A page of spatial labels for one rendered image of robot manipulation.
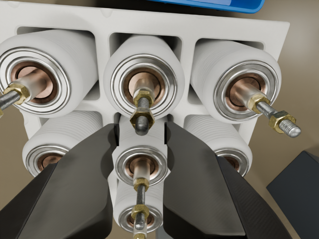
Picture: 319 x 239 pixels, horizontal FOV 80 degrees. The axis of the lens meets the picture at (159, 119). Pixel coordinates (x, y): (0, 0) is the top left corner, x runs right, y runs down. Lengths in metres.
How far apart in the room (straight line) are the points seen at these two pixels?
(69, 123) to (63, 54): 0.11
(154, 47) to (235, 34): 0.13
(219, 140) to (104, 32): 0.21
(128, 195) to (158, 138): 0.13
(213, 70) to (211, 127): 0.11
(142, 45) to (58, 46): 0.09
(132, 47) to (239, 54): 0.11
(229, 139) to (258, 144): 0.38
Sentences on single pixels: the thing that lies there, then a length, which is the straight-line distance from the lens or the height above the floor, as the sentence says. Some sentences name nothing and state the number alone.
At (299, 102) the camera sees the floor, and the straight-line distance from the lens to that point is 0.65.
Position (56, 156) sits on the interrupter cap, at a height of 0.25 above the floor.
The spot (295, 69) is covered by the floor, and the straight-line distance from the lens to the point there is 0.60.
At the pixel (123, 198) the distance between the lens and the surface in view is 0.35.
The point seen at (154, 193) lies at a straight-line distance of 0.35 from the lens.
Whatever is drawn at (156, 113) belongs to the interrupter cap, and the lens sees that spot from 0.23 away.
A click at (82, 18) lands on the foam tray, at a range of 0.29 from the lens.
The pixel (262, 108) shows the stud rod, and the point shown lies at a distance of 0.21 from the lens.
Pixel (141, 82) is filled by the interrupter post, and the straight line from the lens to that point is 0.21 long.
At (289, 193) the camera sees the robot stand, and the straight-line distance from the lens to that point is 0.75.
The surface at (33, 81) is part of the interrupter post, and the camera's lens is 0.23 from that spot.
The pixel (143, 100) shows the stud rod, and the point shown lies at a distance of 0.17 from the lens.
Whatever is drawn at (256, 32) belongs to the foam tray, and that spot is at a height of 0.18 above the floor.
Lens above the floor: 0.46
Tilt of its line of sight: 61 degrees down
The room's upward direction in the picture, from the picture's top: 174 degrees clockwise
